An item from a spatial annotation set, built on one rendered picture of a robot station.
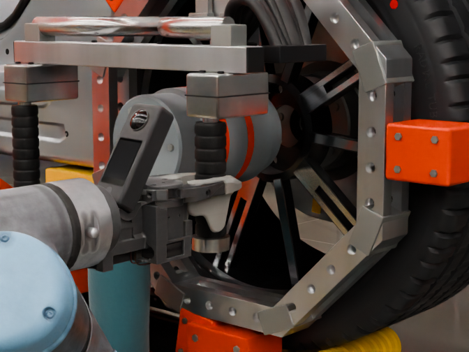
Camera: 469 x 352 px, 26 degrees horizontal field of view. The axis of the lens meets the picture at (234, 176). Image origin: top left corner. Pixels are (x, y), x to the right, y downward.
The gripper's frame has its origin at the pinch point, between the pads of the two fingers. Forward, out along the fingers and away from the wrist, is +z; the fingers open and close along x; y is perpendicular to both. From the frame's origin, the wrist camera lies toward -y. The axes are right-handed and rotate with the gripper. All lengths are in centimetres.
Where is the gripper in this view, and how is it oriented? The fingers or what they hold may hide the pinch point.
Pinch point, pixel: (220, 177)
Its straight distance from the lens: 116.9
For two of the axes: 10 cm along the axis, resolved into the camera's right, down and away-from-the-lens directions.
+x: 7.5, 1.0, -6.5
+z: 6.6, -1.2, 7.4
